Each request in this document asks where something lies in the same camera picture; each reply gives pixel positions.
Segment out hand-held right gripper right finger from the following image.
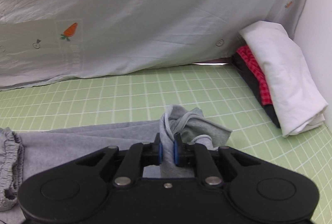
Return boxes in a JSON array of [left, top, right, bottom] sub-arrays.
[[173, 133, 258, 186]]

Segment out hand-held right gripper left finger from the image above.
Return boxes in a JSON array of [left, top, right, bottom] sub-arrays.
[[75, 133, 163, 186]]

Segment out grey pants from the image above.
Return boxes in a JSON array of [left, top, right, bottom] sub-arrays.
[[0, 104, 233, 211]]

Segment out black garment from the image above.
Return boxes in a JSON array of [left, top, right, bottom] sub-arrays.
[[232, 53, 282, 129]]

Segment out red checked garment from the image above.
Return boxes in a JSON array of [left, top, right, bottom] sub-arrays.
[[236, 45, 273, 106]]

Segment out white folded garment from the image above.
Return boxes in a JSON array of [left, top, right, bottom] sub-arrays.
[[239, 21, 329, 138]]

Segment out grey carrot print sheet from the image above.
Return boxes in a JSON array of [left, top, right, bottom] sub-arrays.
[[0, 0, 314, 91]]

